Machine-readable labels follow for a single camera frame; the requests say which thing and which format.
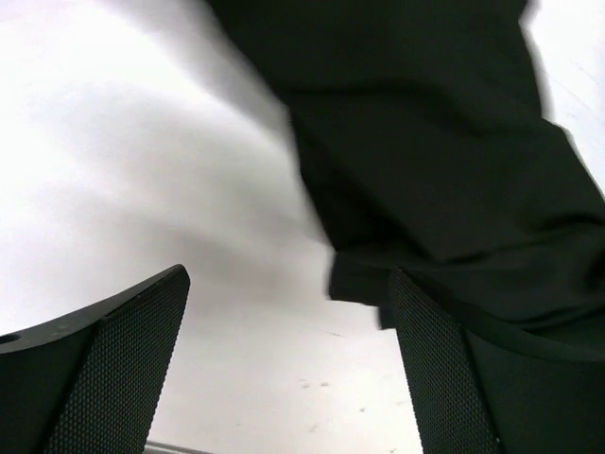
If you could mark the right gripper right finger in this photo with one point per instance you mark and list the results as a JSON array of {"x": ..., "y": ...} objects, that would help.
[{"x": 480, "y": 385}]

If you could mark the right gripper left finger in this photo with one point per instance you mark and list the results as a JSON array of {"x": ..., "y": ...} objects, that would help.
[{"x": 90, "y": 381}]

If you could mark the black trousers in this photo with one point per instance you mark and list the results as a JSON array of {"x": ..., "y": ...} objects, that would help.
[{"x": 422, "y": 145}]

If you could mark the front aluminium rail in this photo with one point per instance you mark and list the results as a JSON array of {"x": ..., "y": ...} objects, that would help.
[{"x": 153, "y": 448}]

